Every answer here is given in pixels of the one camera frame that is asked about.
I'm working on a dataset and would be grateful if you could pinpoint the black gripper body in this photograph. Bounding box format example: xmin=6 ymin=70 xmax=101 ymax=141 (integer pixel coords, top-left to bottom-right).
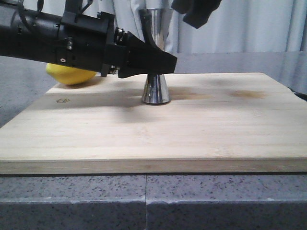
xmin=54 ymin=11 xmax=126 ymax=77

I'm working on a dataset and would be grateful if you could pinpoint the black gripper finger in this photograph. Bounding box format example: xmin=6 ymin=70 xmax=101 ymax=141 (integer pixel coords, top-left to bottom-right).
xmin=118 ymin=32 xmax=177 ymax=79
xmin=139 ymin=9 xmax=159 ymax=49
xmin=171 ymin=0 xmax=221 ymax=29

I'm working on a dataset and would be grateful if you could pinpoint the steel double jigger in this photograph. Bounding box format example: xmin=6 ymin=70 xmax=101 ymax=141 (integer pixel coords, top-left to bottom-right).
xmin=142 ymin=8 xmax=173 ymax=105

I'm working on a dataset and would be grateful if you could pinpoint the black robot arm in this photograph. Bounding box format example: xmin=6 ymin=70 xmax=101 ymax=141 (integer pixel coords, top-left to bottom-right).
xmin=0 ymin=0 xmax=177 ymax=78

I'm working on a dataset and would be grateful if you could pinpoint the yellow lemon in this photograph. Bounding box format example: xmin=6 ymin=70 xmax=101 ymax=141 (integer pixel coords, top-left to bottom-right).
xmin=46 ymin=63 xmax=96 ymax=85

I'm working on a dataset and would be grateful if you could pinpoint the grey curtain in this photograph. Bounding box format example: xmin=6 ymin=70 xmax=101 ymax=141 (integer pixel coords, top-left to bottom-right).
xmin=38 ymin=0 xmax=307 ymax=54

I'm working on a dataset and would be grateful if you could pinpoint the wooden cutting board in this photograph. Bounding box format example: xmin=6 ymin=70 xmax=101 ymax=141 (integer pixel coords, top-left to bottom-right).
xmin=0 ymin=73 xmax=307 ymax=174

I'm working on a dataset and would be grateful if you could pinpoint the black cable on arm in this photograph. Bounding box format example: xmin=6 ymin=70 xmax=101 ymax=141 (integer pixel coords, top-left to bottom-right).
xmin=16 ymin=0 xmax=45 ymax=32

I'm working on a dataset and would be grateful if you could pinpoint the black board handle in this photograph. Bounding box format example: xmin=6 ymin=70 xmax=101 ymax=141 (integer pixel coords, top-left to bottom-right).
xmin=289 ymin=89 xmax=307 ymax=103

